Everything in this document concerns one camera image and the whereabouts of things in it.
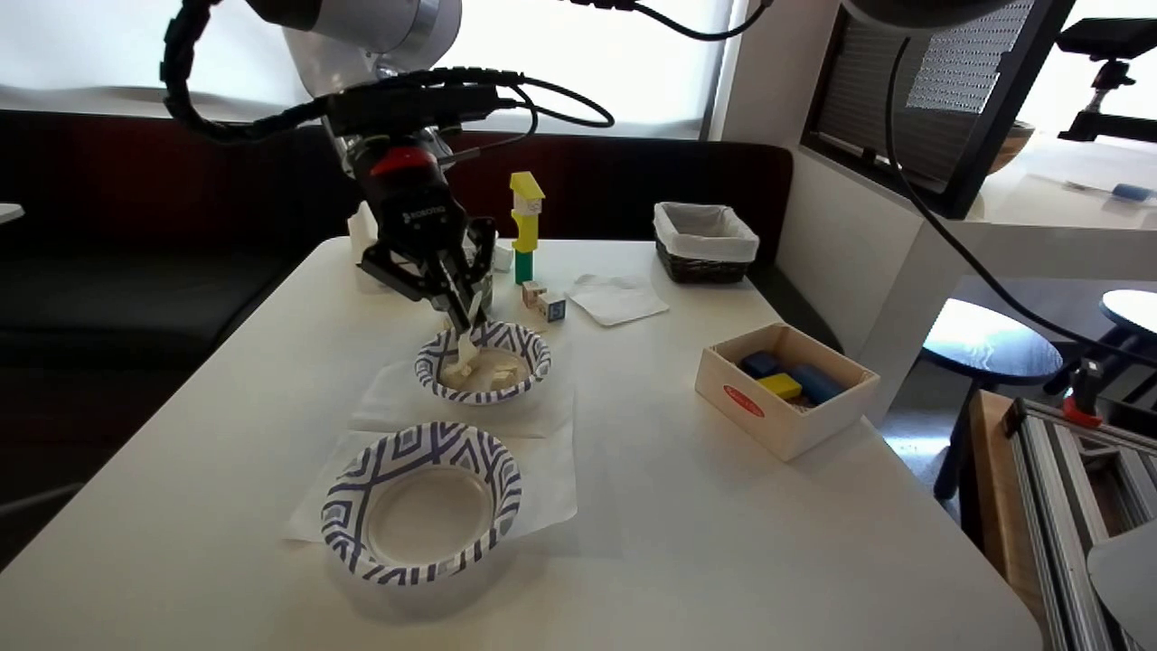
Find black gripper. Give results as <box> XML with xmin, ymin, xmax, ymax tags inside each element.
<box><xmin>357</xmin><ymin>141</ymin><xmax>502</xmax><ymax>335</ymax></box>

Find white plastic fork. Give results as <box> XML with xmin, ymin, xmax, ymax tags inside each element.
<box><xmin>439</xmin><ymin>323</ymin><xmax>488</xmax><ymax>378</ymax></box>

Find blue patterned bowl with pieces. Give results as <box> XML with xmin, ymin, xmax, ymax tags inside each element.
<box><xmin>412</xmin><ymin>317</ymin><xmax>558</xmax><ymax>411</ymax></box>

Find empty blue patterned paper bowl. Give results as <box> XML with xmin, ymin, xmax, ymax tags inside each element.
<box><xmin>314</xmin><ymin>419</ymin><xmax>523</xmax><ymax>598</ymax></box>

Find brown bowl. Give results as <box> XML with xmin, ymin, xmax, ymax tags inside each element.
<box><xmin>986</xmin><ymin>119</ymin><xmax>1039</xmax><ymax>177</ymax></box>

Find yellow green block tower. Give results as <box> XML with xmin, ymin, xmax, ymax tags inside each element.
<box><xmin>507</xmin><ymin>165</ymin><xmax>551</xmax><ymax>288</ymax></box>

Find white food pieces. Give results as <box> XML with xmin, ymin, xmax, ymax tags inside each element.
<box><xmin>445</xmin><ymin>343</ymin><xmax>534</xmax><ymax>400</ymax></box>

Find white foam takeout container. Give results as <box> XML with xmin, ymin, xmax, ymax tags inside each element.
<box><xmin>343</xmin><ymin>195</ymin><xmax>390</xmax><ymax>288</ymax></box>

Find small square white napkin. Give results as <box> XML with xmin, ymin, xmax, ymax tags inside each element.
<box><xmin>565</xmin><ymin>266</ymin><xmax>672</xmax><ymax>334</ymax></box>

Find dark basket with white liner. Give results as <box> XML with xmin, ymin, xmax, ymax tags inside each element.
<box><xmin>649</xmin><ymin>197</ymin><xmax>762</xmax><ymax>288</ymax></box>

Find blue block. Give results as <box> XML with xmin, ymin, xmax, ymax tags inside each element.
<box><xmin>739</xmin><ymin>348</ymin><xmax>787</xmax><ymax>378</ymax></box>
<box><xmin>787</xmin><ymin>363</ymin><xmax>845</xmax><ymax>410</ymax></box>

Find dark upholstered bench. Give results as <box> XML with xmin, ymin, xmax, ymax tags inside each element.
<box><xmin>0</xmin><ymin>108</ymin><xmax>845</xmax><ymax>572</ymax></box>

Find yellow block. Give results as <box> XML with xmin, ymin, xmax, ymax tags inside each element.
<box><xmin>757</xmin><ymin>370</ymin><xmax>805</xmax><ymax>405</ymax></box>

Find white wooden box red label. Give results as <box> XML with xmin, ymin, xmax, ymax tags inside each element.
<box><xmin>690</xmin><ymin>317</ymin><xmax>882</xmax><ymax>466</ymax></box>

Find white desk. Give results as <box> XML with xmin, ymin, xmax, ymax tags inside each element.
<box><xmin>769</xmin><ymin>136</ymin><xmax>1157</xmax><ymax>425</ymax></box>

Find black computer monitor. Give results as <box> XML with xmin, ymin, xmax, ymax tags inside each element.
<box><xmin>798</xmin><ymin>0</ymin><xmax>1077</xmax><ymax>225</ymax></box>

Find round white stool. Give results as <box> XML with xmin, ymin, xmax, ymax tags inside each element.
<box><xmin>1099</xmin><ymin>285</ymin><xmax>1157</xmax><ymax>338</ymax></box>
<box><xmin>918</xmin><ymin>296</ymin><xmax>1068</xmax><ymax>504</ymax></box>

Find wooden cart board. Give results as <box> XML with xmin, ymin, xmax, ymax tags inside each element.
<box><xmin>960</xmin><ymin>388</ymin><xmax>1047</xmax><ymax>633</ymax></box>

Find red black clamp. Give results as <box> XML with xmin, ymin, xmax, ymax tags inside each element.
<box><xmin>1060</xmin><ymin>358</ymin><xmax>1107</xmax><ymax>425</ymax></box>

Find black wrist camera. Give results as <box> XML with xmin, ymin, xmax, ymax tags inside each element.
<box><xmin>354</xmin><ymin>235</ymin><xmax>445</xmax><ymax>308</ymax></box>

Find thick black cable bundle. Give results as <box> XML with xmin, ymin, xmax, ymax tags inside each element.
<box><xmin>160</xmin><ymin>0</ymin><xmax>617</xmax><ymax>160</ymax></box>

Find thin black cable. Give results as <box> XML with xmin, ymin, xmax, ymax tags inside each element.
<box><xmin>882</xmin><ymin>30</ymin><xmax>1157</xmax><ymax>370</ymax></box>

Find aluminium frame cart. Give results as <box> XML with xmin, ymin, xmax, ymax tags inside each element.
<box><xmin>1006</xmin><ymin>391</ymin><xmax>1157</xmax><ymax>651</ymax></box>

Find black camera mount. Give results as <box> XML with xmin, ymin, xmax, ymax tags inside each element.
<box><xmin>1052</xmin><ymin>14</ymin><xmax>1157</xmax><ymax>143</ymax></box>

